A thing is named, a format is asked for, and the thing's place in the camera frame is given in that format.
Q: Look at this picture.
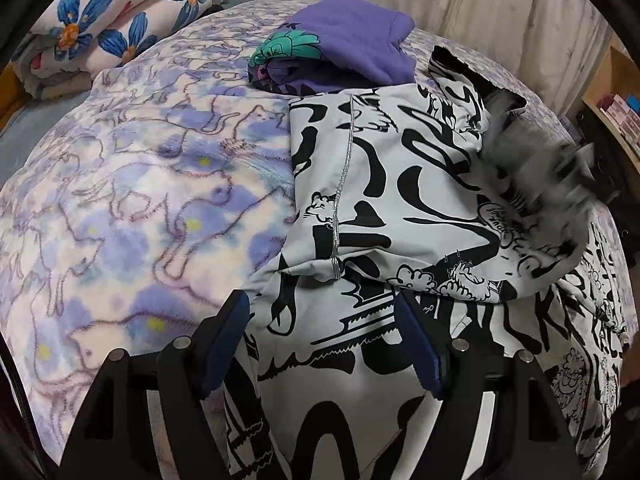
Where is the black and white printed garment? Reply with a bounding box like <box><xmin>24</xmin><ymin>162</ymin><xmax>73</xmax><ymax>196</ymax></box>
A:
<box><xmin>225</xmin><ymin>45</ymin><xmax>632</xmax><ymax>480</ymax></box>

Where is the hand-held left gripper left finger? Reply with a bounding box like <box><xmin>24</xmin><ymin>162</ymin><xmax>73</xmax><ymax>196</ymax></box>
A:
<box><xmin>59</xmin><ymin>290</ymin><xmax>251</xmax><ymax>480</ymax></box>

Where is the wooden shelf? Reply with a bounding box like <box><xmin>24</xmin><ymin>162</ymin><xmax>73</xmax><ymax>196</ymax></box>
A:
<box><xmin>580</xmin><ymin>30</ymin><xmax>640</xmax><ymax>161</ymax></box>

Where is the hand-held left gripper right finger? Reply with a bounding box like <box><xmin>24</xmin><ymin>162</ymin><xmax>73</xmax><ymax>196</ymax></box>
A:
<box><xmin>395</xmin><ymin>290</ymin><xmax>583</xmax><ymax>480</ymax></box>

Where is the stack of pink boxes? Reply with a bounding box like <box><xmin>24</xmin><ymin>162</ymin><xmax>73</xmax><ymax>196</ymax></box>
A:
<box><xmin>597</xmin><ymin>92</ymin><xmax>640</xmax><ymax>141</ymax></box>

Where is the purple folded garment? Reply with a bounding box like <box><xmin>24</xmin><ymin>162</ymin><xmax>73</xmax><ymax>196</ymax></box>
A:
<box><xmin>247</xmin><ymin>0</ymin><xmax>418</xmax><ymax>97</ymax></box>

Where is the blue flower print quilt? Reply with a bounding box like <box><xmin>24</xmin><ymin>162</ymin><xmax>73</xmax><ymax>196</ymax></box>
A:
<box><xmin>12</xmin><ymin>0</ymin><xmax>213</xmax><ymax>98</ymax></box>

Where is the purple floral cat blanket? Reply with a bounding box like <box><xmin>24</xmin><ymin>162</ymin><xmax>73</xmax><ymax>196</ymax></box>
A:
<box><xmin>0</xmin><ymin>0</ymin><xmax>581</xmax><ymax>480</ymax></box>

